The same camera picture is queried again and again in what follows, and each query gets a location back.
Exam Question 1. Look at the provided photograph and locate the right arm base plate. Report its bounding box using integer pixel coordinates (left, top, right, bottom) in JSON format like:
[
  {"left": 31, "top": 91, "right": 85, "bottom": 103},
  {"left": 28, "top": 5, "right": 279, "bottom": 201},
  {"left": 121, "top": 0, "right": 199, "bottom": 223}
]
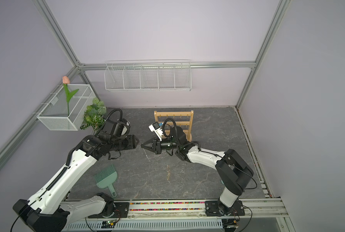
[{"left": 205, "top": 200, "right": 245, "bottom": 217}]

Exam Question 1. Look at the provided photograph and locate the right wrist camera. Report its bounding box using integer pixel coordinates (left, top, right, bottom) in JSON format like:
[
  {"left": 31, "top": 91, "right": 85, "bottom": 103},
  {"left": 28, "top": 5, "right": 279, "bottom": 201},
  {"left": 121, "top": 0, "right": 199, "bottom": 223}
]
[{"left": 148, "top": 122, "right": 163, "bottom": 141}]

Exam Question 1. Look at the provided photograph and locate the white mesh wall basket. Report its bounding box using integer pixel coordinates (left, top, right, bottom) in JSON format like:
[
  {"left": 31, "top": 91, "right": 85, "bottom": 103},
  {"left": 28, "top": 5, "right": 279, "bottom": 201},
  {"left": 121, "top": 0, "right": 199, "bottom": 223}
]
[{"left": 37, "top": 84, "right": 95, "bottom": 131}]

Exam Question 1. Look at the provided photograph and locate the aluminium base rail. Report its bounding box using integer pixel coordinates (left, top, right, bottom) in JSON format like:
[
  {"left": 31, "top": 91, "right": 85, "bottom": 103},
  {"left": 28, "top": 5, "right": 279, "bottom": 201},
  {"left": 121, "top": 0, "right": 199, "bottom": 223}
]
[{"left": 44, "top": 198, "right": 289, "bottom": 222}]

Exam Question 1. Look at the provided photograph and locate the white slotted cable duct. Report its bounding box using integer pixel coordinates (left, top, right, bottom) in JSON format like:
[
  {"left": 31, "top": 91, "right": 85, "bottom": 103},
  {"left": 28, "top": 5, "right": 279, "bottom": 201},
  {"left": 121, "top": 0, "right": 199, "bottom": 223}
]
[{"left": 63, "top": 219, "right": 224, "bottom": 232}]

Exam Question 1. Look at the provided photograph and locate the green dustpan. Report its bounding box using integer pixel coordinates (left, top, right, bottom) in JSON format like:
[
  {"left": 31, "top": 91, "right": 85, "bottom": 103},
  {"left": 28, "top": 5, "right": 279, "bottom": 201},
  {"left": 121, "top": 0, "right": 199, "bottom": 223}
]
[{"left": 94, "top": 164, "right": 118, "bottom": 198}]

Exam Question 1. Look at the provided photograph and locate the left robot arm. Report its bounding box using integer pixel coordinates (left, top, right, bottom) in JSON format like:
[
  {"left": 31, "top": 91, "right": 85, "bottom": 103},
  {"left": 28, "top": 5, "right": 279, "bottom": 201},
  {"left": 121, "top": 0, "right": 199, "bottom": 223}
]
[{"left": 13, "top": 134, "right": 139, "bottom": 232}]

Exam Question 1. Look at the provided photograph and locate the white wire wall shelf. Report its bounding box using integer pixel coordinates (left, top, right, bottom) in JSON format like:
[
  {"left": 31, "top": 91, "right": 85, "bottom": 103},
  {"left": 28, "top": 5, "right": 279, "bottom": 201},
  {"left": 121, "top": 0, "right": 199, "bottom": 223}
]
[{"left": 104, "top": 60, "right": 192, "bottom": 92}]

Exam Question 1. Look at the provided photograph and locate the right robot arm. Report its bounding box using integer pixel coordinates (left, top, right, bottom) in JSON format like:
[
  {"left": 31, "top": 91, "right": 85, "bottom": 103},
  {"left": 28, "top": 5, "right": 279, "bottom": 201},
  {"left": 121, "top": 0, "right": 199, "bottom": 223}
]
[{"left": 141, "top": 138, "right": 254, "bottom": 211}]

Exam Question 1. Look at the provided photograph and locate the wooden jewelry display stand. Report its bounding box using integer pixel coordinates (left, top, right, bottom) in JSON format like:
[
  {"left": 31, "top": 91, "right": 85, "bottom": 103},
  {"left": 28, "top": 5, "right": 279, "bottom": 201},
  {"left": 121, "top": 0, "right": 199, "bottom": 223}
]
[{"left": 154, "top": 110, "right": 194, "bottom": 142}]

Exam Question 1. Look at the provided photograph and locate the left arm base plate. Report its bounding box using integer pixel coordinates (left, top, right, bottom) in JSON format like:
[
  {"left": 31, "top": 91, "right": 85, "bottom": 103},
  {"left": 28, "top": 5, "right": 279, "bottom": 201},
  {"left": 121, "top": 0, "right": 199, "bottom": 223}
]
[{"left": 89, "top": 202, "right": 130, "bottom": 218}]

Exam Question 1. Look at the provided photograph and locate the green artificial potted plant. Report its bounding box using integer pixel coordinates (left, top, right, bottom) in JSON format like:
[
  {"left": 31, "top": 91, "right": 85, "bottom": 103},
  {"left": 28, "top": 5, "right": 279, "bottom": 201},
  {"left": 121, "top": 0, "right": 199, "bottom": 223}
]
[{"left": 80, "top": 98, "right": 107, "bottom": 132}]

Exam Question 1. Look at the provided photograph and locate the pink artificial tulip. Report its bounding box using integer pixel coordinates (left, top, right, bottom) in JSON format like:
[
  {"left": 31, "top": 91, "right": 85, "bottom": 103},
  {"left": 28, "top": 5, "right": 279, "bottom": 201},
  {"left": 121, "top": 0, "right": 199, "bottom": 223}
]
[{"left": 62, "top": 76, "right": 79, "bottom": 116}]

